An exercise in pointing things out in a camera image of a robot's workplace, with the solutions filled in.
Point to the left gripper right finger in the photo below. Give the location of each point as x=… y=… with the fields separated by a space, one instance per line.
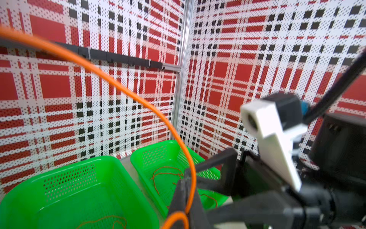
x=197 y=216

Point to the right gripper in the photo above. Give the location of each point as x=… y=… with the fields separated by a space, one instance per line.
x=265 y=198

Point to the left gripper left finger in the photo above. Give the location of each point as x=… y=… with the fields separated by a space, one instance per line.
x=177 y=218

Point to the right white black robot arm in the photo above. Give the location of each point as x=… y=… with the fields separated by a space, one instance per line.
x=310 y=171

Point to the right green plastic basket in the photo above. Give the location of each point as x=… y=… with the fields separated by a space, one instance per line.
x=159 y=167

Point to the green plastic basket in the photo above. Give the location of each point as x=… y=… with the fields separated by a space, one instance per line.
x=159 y=167
x=94 y=194

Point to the middle green plastic basket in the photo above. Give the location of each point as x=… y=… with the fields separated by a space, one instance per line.
x=94 y=194

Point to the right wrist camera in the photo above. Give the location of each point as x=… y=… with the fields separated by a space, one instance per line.
x=276 y=122

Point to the black hook rail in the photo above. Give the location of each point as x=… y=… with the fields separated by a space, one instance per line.
x=93 y=54

